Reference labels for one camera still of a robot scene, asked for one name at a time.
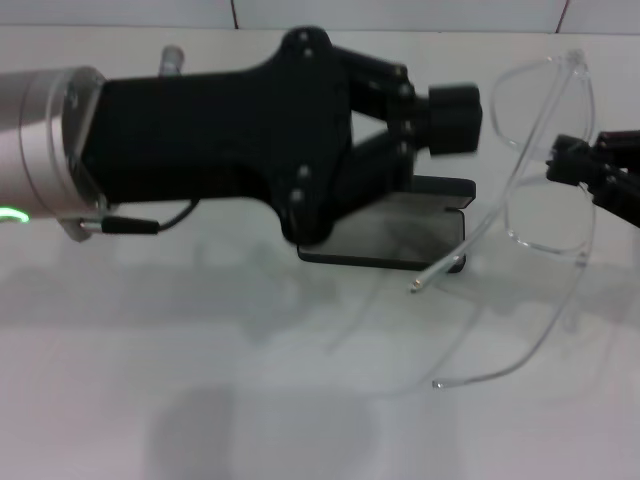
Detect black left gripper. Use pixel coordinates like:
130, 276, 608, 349
81, 27, 352, 247

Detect black glasses case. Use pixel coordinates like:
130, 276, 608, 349
296, 174, 476, 275

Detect clear white glasses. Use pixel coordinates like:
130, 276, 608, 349
408, 48, 600, 392

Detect left gripper connector plug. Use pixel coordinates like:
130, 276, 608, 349
158, 44, 187, 77

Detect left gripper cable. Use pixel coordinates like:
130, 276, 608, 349
79, 198, 202, 237

